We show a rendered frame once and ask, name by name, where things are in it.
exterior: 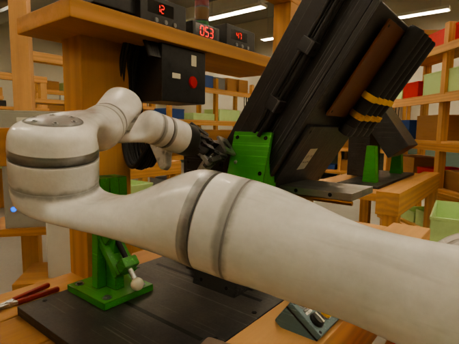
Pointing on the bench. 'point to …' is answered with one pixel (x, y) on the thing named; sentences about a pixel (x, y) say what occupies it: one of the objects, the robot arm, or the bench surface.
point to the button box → (303, 321)
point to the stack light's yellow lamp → (201, 13)
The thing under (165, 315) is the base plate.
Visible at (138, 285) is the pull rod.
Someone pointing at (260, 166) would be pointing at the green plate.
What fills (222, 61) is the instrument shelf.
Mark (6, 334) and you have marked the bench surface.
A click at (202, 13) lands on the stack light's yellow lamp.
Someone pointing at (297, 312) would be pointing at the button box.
